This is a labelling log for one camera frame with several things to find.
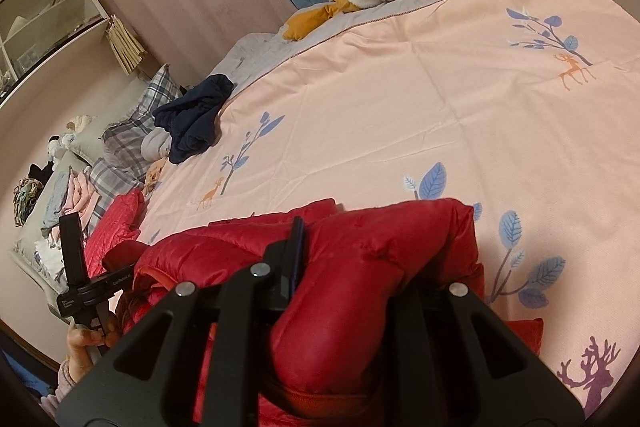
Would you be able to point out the white shelf cabinet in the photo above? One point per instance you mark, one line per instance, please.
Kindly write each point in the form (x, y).
(45, 22)

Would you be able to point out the patterned fabric bag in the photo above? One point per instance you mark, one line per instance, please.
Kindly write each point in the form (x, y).
(27, 202)

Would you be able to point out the pink folded clothes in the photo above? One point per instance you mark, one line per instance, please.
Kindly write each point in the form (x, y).
(80, 202)

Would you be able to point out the pink deer print blanket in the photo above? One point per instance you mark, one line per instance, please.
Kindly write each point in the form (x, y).
(400, 107)

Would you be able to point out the pale green pillow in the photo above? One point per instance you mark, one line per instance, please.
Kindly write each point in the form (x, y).
(100, 127)

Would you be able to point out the small orange plush toy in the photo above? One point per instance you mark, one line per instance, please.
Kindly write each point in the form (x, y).
(155, 177)

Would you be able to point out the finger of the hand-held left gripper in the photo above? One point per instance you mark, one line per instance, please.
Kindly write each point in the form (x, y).
(71, 247)

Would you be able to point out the grey plaid pillow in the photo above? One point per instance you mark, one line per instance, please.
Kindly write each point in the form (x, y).
(112, 187)
(145, 112)

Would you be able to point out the person's left hand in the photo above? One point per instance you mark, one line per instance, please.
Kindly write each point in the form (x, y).
(85, 347)

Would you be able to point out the small white stuffed toys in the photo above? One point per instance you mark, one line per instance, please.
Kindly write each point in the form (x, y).
(70, 134)

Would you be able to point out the hanging beige paper bags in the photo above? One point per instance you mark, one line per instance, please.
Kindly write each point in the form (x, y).
(125, 47)

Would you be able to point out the lilac grey cloth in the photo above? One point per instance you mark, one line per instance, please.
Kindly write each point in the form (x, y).
(156, 144)

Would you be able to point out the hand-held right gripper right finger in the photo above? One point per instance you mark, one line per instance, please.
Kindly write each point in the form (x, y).
(450, 332)

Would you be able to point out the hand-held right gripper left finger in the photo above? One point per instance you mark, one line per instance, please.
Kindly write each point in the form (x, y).
(296, 252)

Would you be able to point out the red puffer jacket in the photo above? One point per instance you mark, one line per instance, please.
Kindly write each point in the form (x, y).
(360, 267)

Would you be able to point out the pile of folded clothes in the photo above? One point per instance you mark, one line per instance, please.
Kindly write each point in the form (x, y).
(30, 252)

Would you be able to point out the navy blue cloth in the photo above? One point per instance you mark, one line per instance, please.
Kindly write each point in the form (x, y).
(195, 117)

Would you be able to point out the person's left forearm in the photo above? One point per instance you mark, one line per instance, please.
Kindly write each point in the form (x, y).
(67, 382)

